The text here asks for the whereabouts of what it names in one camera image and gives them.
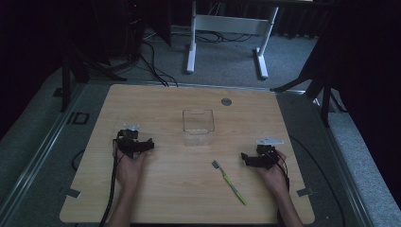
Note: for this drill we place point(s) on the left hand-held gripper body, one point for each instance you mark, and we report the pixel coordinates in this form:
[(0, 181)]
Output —
[(128, 140)]

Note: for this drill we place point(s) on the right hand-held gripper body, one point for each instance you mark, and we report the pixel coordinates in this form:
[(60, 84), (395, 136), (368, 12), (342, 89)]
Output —
[(265, 154)]

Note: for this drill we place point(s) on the green toothbrush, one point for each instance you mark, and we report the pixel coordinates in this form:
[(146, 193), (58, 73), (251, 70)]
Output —
[(229, 182)]

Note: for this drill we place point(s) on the clear plastic container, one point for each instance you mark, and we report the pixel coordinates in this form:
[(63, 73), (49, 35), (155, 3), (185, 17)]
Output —
[(198, 126)]

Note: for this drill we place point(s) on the person's right hand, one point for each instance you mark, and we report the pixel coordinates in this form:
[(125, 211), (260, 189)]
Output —
[(275, 175)]

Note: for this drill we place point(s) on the person's left hand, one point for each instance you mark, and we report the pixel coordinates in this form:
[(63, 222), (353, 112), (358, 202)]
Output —
[(129, 170)]

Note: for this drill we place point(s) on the grey tape strip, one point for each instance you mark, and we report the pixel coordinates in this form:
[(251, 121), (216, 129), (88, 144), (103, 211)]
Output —
[(305, 191), (72, 192)]

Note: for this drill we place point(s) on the grey round table grommet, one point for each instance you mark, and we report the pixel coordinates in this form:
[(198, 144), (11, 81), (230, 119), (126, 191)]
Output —
[(226, 101)]

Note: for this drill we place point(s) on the black tripod stand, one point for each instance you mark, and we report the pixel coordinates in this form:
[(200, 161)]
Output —
[(75, 63), (315, 78)]

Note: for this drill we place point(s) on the white metal desk frame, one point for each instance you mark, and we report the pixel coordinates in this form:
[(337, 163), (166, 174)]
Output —
[(227, 38)]

